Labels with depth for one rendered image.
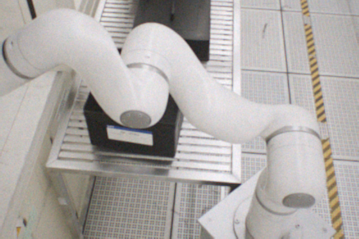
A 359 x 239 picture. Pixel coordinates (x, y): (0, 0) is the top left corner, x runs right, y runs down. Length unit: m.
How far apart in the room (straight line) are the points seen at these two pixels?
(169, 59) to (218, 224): 0.62
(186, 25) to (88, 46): 0.95
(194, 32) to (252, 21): 1.48
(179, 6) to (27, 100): 0.68
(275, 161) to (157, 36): 0.36
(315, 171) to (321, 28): 2.28
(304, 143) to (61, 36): 0.53
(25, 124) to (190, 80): 0.69
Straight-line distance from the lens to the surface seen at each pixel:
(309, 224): 1.37
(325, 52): 3.00
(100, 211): 2.20
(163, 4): 1.78
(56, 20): 0.78
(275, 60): 2.86
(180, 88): 0.87
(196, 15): 1.74
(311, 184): 0.94
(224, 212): 1.34
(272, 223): 1.19
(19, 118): 1.44
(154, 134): 1.33
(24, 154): 1.36
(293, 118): 1.00
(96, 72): 0.77
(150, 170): 1.40
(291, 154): 0.95
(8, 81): 0.88
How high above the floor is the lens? 1.95
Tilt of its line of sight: 49 degrees down
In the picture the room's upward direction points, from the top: 2 degrees clockwise
